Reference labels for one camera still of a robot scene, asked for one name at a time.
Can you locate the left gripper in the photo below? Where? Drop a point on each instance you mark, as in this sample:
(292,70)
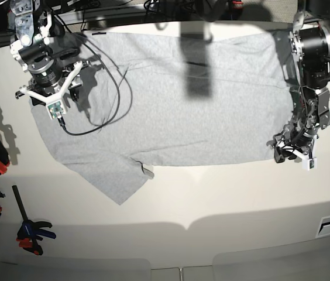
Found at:
(292,143)

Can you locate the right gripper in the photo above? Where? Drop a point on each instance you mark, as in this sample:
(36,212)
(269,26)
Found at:
(51,82)

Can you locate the grey T-shirt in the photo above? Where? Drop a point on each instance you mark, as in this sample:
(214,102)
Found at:
(168,101)

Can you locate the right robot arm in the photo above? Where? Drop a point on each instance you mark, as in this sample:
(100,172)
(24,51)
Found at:
(39,47)

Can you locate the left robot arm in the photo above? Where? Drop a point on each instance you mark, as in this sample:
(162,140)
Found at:
(310,50)

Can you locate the blue black bar clamp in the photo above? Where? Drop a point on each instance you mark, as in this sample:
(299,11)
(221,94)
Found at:
(30,232)

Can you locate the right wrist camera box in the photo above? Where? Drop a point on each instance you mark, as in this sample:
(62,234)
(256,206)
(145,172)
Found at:
(56,109)

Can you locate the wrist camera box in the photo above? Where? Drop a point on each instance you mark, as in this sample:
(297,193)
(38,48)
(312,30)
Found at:
(309,163)
(56,109)

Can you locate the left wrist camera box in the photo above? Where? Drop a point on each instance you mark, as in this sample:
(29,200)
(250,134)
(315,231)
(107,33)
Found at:
(309,163)

